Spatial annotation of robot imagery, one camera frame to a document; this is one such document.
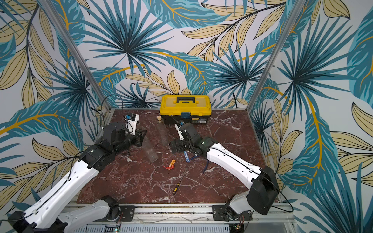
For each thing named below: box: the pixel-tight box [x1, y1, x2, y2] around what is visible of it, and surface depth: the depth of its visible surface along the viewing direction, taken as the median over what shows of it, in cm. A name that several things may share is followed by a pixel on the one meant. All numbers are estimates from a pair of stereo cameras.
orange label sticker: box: [168, 159, 176, 168], surface depth 92 cm
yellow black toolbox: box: [159, 94, 213, 126], surface depth 101 cm
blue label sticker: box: [183, 150, 190, 163], surface depth 95 cm
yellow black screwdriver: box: [172, 167, 188, 196], surface depth 83 cm
